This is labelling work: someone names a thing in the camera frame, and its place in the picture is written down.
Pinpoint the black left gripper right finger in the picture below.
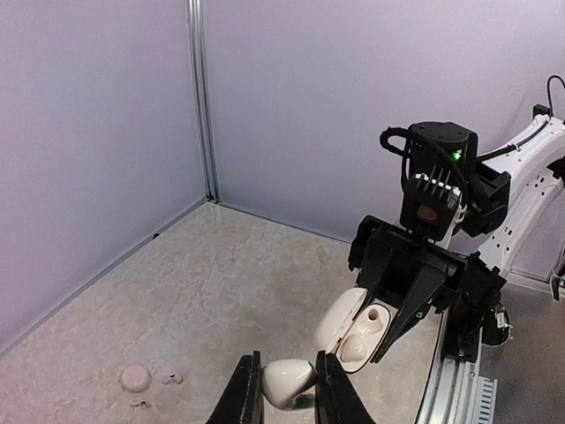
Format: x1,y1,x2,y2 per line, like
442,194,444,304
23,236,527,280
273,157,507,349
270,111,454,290
314,351,375,424

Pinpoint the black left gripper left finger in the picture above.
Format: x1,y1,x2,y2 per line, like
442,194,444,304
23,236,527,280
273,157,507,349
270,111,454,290
207,351,264,424

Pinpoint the left aluminium frame post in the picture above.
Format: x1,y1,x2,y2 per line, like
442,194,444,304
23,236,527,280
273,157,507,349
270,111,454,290
187,0,221,203

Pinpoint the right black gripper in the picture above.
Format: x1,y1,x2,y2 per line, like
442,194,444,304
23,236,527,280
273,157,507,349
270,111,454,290
348,216,506,363

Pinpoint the white earbud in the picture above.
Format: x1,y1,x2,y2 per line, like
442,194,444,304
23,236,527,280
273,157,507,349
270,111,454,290
162,374,184,384
261,359,318,411

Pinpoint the white charging case gold trim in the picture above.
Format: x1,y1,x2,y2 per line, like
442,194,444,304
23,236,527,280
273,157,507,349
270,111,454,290
314,287,392,374

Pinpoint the white earbud top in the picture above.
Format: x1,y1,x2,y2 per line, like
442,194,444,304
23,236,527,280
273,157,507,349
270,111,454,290
162,374,184,384

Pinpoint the front aluminium rail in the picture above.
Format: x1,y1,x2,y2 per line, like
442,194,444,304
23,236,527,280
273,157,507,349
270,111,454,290
414,273,565,424

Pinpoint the pink round charging case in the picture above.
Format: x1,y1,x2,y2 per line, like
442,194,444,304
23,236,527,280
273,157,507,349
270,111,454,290
119,364,152,393

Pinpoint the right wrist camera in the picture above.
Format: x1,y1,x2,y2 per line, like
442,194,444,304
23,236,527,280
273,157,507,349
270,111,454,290
399,173,462,241

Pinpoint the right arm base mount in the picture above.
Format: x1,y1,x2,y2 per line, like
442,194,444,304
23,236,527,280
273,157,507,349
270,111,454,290
442,293,512,363

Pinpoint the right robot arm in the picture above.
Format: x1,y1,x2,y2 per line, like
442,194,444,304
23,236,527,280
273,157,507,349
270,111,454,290
315,105,564,423

